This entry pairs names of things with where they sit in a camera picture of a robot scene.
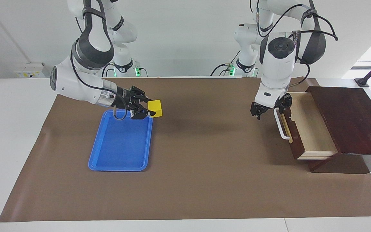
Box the wooden drawer with white handle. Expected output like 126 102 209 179
273 92 338 160

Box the black cable at arm base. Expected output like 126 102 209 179
210 50 241 77
101 63 115 78

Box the yellow block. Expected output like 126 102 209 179
147 100 163 118

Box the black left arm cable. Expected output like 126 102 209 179
256 0 339 88

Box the brown table mat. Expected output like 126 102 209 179
0 77 371 223

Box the white wall socket box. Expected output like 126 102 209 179
14 63 46 79

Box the blue plastic tray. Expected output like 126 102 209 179
88 109 154 172

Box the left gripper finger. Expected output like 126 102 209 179
275 93 293 114
250 102 266 121

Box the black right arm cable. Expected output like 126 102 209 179
71 39 128 120

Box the dark wooden drawer cabinet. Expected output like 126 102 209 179
305 86 371 173

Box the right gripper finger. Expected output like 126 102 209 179
130 108 157 121
130 85 156 104

